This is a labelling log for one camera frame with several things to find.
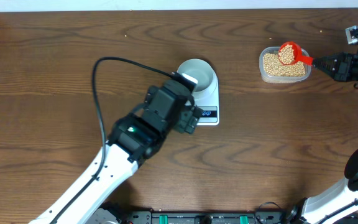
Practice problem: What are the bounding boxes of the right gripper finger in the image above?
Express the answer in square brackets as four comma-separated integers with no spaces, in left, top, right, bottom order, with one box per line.
[312,52,342,65]
[313,63,341,80]

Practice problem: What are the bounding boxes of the red plastic scoop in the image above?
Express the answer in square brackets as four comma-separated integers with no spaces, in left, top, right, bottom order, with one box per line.
[278,42,314,65]

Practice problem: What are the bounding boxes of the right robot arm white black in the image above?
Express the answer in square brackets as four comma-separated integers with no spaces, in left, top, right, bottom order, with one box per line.
[283,34,358,223]

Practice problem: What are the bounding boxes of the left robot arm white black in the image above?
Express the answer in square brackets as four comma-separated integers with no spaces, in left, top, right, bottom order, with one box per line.
[33,73,201,223]

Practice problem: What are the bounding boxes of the white digital kitchen scale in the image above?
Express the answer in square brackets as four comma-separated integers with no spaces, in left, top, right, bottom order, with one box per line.
[185,70,220,126]

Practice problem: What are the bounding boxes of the grey round bowl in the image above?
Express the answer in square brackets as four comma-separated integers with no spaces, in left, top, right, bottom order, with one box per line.
[177,58,217,93]

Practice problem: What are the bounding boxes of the clear plastic soybean container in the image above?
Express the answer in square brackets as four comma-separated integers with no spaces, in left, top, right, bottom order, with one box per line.
[259,47,311,83]

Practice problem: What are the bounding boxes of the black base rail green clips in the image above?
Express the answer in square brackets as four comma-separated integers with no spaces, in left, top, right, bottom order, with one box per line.
[82,202,358,224]

